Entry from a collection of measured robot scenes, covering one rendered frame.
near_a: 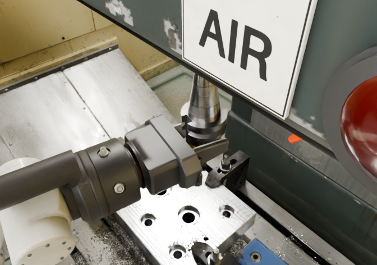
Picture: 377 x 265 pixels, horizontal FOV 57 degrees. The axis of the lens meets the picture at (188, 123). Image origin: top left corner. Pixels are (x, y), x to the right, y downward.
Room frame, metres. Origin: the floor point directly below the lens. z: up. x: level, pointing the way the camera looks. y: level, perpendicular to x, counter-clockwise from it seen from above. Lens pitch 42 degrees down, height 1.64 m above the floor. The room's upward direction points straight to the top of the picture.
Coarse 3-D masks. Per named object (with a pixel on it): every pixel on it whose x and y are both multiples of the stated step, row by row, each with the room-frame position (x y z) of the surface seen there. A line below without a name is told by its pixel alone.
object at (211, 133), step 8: (184, 112) 0.36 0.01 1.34; (224, 112) 0.36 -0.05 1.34; (184, 120) 0.35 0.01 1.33; (192, 120) 0.34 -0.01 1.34; (216, 120) 0.34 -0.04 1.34; (224, 120) 0.34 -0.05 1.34; (184, 128) 0.35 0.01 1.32; (192, 128) 0.33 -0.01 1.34; (200, 128) 0.33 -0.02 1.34; (208, 128) 0.33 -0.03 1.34; (216, 128) 0.33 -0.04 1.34; (224, 128) 0.35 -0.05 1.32; (192, 136) 0.33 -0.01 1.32; (200, 136) 0.33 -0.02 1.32; (208, 136) 0.33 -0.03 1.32; (216, 136) 0.33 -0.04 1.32
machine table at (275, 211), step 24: (168, 120) 0.84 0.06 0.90; (240, 192) 0.56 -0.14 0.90; (264, 216) 0.50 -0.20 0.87; (288, 216) 0.48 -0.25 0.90; (264, 240) 0.42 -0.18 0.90; (288, 240) 0.42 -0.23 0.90; (312, 240) 0.42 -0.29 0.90; (72, 264) 0.36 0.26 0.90; (312, 264) 0.36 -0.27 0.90; (336, 264) 0.36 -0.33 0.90
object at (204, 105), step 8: (200, 80) 0.34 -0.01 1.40; (192, 88) 0.35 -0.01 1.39; (200, 88) 0.34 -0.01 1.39; (208, 88) 0.34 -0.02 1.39; (216, 88) 0.35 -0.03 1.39; (192, 96) 0.35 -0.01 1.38; (200, 96) 0.34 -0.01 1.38; (208, 96) 0.34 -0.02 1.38; (216, 96) 0.35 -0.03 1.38; (192, 104) 0.35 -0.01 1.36; (200, 104) 0.34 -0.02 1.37; (208, 104) 0.34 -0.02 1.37; (216, 104) 0.34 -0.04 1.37; (192, 112) 0.34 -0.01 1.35; (200, 112) 0.34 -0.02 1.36; (208, 112) 0.34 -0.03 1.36; (216, 112) 0.34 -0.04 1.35; (200, 120) 0.34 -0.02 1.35; (208, 120) 0.34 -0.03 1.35
